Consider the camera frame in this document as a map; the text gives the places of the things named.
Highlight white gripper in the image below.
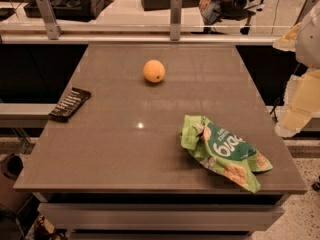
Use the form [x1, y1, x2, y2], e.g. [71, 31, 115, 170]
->
[273, 2, 320, 137]

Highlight green rice chip bag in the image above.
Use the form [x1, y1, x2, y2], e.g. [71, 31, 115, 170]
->
[181, 115, 273, 193]

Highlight black rxbar chocolate bar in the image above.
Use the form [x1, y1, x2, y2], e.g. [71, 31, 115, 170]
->
[49, 87, 91, 123]

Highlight orange fruit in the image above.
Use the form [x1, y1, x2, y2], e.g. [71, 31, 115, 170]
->
[143, 60, 165, 83]

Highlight black case on floor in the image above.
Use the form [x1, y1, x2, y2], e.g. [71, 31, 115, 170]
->
[23, 0, 106, 22]

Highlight black cable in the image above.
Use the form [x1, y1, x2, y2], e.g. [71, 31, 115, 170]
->
[269, 63, 301, 123]

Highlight centre metal rail bracket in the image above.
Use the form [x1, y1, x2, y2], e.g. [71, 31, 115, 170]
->
[170, 0, 182, 41]

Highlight metal rail bracket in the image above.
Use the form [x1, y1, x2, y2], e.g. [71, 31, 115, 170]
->
[35, 0, 62, 40]
[170, 0, 182, 41]

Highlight left metal rail bracket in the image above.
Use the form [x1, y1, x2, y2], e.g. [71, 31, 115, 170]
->
[35, 0, 62, 40]

